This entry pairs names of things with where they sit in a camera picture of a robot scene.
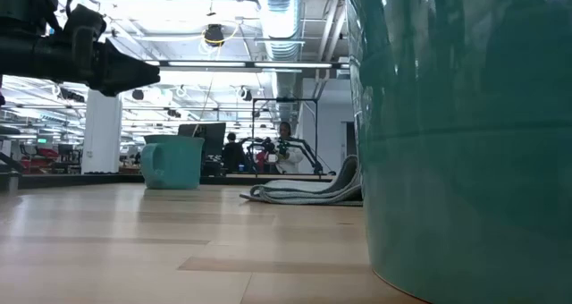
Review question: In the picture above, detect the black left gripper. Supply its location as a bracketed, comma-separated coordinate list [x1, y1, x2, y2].
[60, 4, 161, 97]

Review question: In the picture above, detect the teal speckled enamel mug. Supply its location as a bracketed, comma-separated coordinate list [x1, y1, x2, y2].
[139, 134, 206, 190]

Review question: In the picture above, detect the black ceiling camera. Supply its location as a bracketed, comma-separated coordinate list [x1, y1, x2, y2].
[204, 23, 226, 48]

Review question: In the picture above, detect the white round pillar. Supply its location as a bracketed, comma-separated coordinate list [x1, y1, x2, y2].
[80, 88, 123, 175]

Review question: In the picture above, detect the tall teal cup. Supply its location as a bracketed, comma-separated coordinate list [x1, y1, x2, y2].
[346, 0, 572, 304]

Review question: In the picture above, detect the grey folded cloth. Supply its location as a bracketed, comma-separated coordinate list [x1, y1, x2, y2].
[239, 154, 364, 207]

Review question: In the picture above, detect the black monitor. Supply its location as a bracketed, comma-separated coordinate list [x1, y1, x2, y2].
[177, 122, 227, 158]

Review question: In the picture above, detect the black table edge rail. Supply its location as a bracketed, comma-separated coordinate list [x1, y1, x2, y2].
[0, 172, 336, 190]

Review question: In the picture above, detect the silver ventilation duct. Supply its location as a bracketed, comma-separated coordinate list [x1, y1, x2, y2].
[254, 0, 306, 122]

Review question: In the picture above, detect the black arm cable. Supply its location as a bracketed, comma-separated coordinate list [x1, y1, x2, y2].
[64, 0, 87, 18]

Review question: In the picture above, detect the person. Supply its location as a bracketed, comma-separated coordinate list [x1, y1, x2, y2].
[273, 121, 305, 175]
[221, 132, 246, 173]

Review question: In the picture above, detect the long ceiling light bar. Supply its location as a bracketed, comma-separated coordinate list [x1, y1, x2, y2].
[145, 60, 350, 71]

